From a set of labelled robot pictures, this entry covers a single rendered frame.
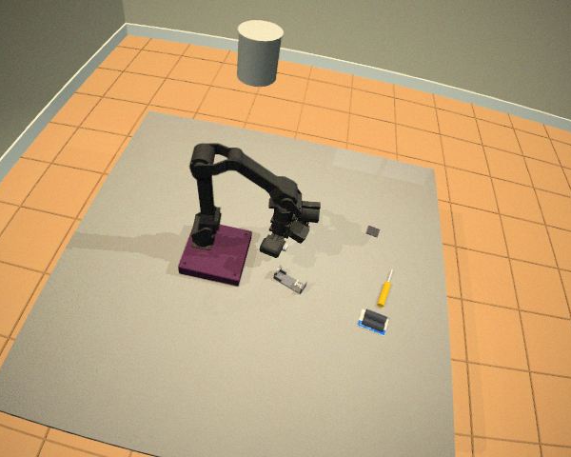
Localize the yellow-handled screwdriver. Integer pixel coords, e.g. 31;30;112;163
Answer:
377;269;393;307

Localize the small dark grey rectangular piece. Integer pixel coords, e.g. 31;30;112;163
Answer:
366;226;380;238

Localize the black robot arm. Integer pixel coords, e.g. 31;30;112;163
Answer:
189;143;321;250

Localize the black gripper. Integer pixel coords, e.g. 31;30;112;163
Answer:
260;214;298;258

